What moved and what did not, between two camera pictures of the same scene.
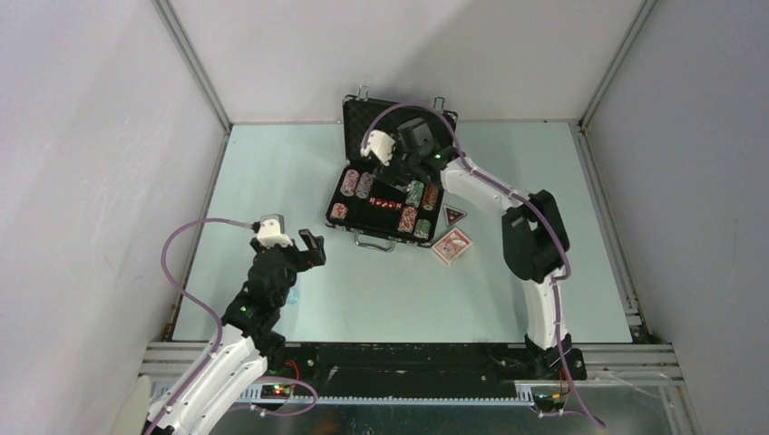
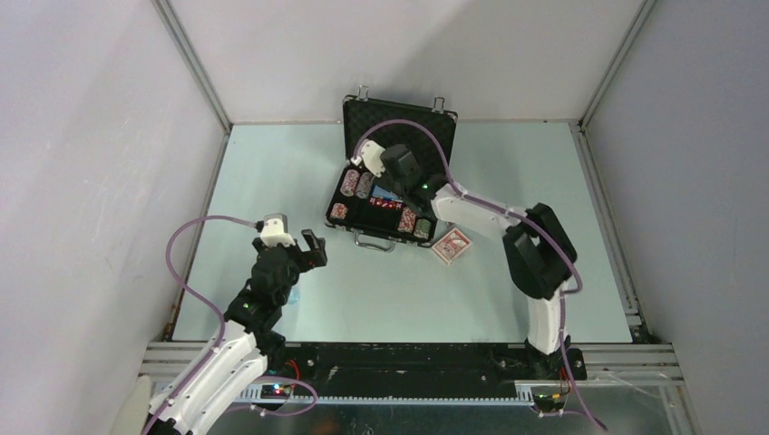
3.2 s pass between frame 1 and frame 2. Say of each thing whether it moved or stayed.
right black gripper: moved
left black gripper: stayed
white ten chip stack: stayed
